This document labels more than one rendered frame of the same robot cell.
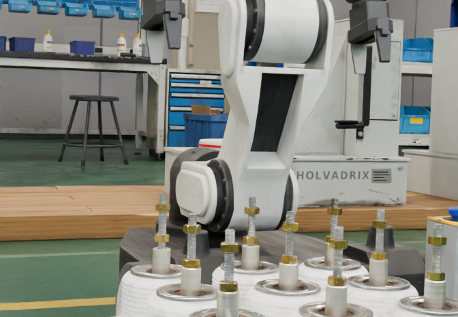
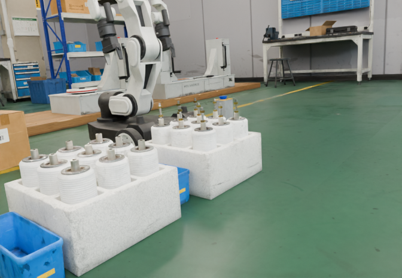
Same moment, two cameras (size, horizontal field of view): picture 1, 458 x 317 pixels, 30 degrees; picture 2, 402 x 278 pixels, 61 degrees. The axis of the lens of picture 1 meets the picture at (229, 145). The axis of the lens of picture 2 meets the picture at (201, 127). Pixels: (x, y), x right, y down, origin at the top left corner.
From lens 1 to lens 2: 0.72 m
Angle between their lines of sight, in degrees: 30
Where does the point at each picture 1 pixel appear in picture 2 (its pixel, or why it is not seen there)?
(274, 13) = (148, 45)
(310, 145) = (109, 86)
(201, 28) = (18, 43)
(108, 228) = (46, 128)
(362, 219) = not seen: hidden behind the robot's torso
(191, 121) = (32, 83)
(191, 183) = (118, 103)
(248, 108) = (142, 76)
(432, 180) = not seen: hidden behind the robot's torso
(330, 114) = (113, 74)
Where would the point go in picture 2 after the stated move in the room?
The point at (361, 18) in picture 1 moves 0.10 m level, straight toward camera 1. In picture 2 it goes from (164, 43) to (168, 42)
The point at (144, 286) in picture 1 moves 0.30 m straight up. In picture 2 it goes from (162, 129) to (155, 57)
